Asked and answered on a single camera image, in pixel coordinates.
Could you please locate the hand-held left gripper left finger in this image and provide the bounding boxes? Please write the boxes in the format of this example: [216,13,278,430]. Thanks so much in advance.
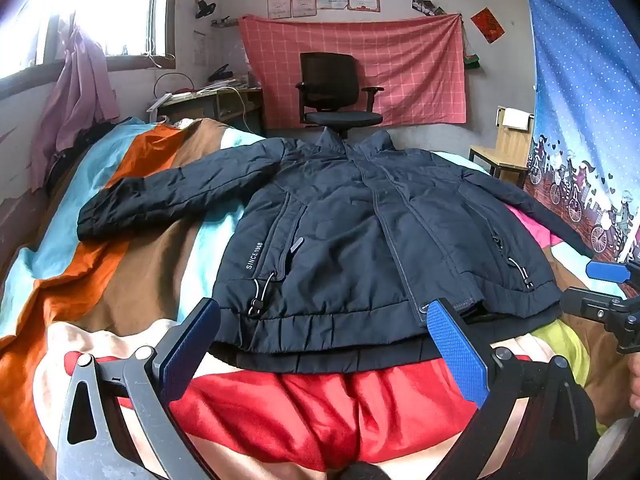
[56,298,221,480]

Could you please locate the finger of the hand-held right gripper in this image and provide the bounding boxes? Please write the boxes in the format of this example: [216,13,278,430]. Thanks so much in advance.
[559,286,627,318]
[586,259,640,287]

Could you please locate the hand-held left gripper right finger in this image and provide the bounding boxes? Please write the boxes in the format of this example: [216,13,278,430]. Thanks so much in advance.
[425,298,598,480]

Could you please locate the dark navy padded jacket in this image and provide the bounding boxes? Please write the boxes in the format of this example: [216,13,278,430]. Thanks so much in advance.
[77,127,596,373]

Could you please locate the pink hanging clothes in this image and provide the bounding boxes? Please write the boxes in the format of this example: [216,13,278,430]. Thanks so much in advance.
[27,15,121,188]

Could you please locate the person's right hand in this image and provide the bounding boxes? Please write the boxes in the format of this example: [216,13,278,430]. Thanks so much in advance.
[627,355,640,411]

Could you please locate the colourful patchwork blanket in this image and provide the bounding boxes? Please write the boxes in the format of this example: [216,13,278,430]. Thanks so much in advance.
[0,117,640,480]

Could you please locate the red satin cloth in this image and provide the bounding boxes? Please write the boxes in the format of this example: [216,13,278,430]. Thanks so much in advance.
[95,355,531,473]

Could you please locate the wooden chair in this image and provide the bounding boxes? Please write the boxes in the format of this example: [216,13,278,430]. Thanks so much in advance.
[468,106,535,186]

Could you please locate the blue printed curtain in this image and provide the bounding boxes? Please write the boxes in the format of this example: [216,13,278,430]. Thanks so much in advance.
[520,0,640,281]

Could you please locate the white paper sheet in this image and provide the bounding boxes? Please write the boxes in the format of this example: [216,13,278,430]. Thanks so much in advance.
[501,108,532,132]

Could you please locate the dark cloth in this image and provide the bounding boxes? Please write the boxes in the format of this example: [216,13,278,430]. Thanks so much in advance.
[47,120,128,183]

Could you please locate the wooden desk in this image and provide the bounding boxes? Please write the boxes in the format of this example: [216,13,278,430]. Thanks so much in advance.
[147,85,266,136]

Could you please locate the stack of books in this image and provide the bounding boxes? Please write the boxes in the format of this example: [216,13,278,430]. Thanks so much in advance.
[197,80,251,96]

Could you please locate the black office chair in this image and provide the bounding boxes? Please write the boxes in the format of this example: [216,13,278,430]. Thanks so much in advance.
[295,52,385,138]

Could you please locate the window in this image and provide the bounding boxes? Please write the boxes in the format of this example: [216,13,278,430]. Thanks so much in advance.
[0,0,178,86]

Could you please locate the white plastic frame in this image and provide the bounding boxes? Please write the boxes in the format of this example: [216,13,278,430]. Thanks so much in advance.
[149,92,174,124]

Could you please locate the white cable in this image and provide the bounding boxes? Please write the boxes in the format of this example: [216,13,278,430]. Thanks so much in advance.
[200,85,252,133]

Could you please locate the thin wire loop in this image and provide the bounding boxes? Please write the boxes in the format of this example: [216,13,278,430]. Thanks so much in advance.
[153,72,197,98]

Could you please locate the red wall paper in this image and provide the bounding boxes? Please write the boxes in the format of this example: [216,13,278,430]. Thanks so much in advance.
[471,7,505,43]

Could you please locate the pink checked wall cloth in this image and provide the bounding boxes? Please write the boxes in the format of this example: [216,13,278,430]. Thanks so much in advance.
[237,12,468,131]

